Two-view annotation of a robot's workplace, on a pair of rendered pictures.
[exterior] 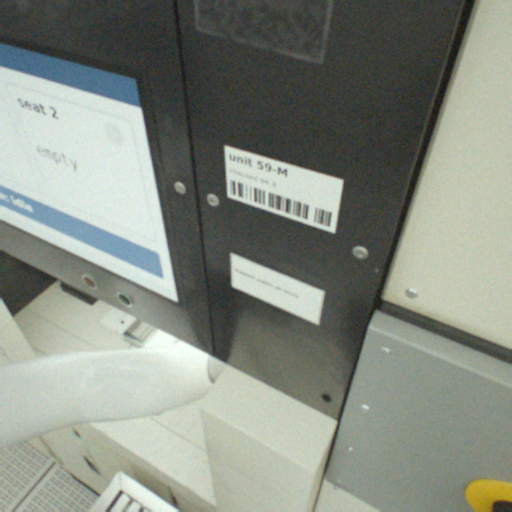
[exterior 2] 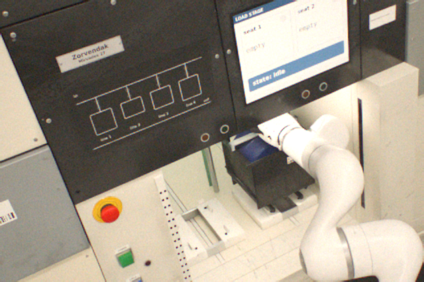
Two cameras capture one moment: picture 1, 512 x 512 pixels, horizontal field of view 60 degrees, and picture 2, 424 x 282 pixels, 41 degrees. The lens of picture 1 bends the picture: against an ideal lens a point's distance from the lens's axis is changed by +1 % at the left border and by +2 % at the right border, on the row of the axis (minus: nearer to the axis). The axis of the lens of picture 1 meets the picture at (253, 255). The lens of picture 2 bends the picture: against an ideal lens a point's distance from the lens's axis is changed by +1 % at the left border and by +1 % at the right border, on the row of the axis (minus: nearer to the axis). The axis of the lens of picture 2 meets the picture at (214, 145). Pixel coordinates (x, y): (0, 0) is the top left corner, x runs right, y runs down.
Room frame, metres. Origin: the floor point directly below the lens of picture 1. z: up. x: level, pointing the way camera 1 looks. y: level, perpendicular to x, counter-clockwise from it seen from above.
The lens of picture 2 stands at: (-0.24, 1.21, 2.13)
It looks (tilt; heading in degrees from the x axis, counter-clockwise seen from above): 35 degrees down; 310
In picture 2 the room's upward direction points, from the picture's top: 12 degrees counter-clockwise
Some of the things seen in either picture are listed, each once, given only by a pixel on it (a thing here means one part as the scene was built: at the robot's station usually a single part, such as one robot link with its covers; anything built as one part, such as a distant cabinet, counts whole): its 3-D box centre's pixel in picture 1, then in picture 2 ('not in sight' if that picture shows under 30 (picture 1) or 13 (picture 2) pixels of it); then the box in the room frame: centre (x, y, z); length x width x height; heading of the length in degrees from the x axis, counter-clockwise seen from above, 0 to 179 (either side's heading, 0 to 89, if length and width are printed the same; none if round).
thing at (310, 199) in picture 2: not in sight; (273, 194); (0.58, 0.01, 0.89); 0.22 x 0.21 x 0.04; 150
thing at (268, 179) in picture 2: not in sight; (266, 151); (0.58, 0.01, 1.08); 0.24 x 0.20 x 0.32; 60
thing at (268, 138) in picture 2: not in sight; (280, 130); (0.48, 0.06, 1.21); 0.11 x 0.10 x 0.07; 150
